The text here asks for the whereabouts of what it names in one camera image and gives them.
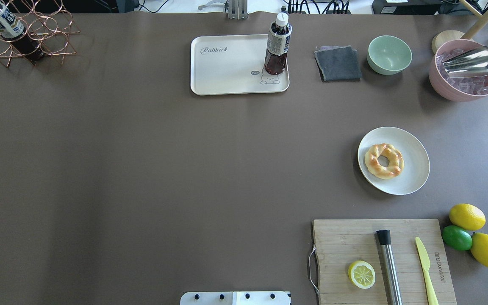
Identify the yellow plastic knife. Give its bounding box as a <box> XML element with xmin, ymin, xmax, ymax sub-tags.
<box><xmin>415</xmin><ymin>237</ymin><xmax>439</xmax><ymax>305</ymax></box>

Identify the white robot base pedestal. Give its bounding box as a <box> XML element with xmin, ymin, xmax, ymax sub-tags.
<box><xmin>180</xmin><ymin>290</ymin><xmax>292</xmax><ymax>305</ymax></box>

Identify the bottle in wire rack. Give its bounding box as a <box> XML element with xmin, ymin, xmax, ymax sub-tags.
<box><xmin>0</xmin><ymin>0</ymin><xmax>45</xmax><ymax>62</ymax></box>

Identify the half lemon slice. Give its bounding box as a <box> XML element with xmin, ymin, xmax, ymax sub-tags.
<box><xmin>348</xmin><ymin>260</ymin><xmax>376</xmax><ymax>289</ymax></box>

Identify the yellow lemon upper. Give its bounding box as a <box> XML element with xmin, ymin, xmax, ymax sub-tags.
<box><xmin>449</xmin><ymin>203</ymin><xmax>486</xmax><ymax>230</ymax></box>

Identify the grey folded cloth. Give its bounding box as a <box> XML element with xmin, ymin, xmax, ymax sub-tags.
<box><xmin>314</xmin><ymin>46</ymin><xmax>362</xmax><ymax>82</ymax></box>

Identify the cream rabbit tray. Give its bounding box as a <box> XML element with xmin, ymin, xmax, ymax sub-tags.
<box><xmin>190</xmin><ymin>34</ymin><xmax>290</xmax><ymax>95</ymax></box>

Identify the pink bowl with ice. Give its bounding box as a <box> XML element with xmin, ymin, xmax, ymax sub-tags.
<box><xmin>429</xmin><ymin>39</ymin><xmax>488</xmax><ymax>102</ymax></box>

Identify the twisted glazed donut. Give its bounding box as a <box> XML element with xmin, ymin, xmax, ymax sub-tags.
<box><xmin>364</xmin><ymin>143</ymin><xmax>405</xmax><ymax>180</ymax></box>

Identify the dark tea bottle on tray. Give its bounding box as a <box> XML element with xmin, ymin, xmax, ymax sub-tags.
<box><xmin>264</xmin><ymin>12</ymin><xmax>292</xmax><ymax>75</ymax></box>

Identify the green bowl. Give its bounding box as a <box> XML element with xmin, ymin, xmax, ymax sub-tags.
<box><xmin>367</xmin><ymin>35</ymin><xmax>413</xmax><ymax>75</ymax></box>

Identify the steel muddler black tip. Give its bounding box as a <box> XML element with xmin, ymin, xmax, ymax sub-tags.
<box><xmin>376</xmin><ymin>230</ymin><xmax>403</xmax><ymax>305</ymax></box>

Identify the copper wire bottle rack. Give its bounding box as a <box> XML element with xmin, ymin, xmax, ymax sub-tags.
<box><xmin>0</xmin><ymin>0</ymin><xmax>80</xmax><ymax>68</ymax></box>

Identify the round wooden stand base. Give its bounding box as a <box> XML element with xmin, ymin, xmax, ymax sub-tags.
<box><xmin>432</xmin><ymin>30</ymin><xmax>480</xmax><ymax>54</ymax></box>

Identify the green lime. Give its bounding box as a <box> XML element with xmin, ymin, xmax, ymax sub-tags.
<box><xmin>441</xmin><ymin>225</ymin><xmax>473</xmax><ymax>251</ymax></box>

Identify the white round plate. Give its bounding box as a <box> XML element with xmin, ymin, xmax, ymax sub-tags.
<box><xmin>358</xmin><ymin>127</ymin><xmax>430</xmax><ymax>195</ymax></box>

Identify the bamboo cutting board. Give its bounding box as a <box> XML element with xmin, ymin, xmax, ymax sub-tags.
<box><xmin>313</xmin><ymin>219</ymin><xmax>457</xmax><ymax>305</ymax></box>

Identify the steel ice scoop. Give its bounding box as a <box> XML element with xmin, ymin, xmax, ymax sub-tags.
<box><xmin>442</xmin><ymin>46</ymin><xmax>488</xmax><ymax>78</ymax></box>

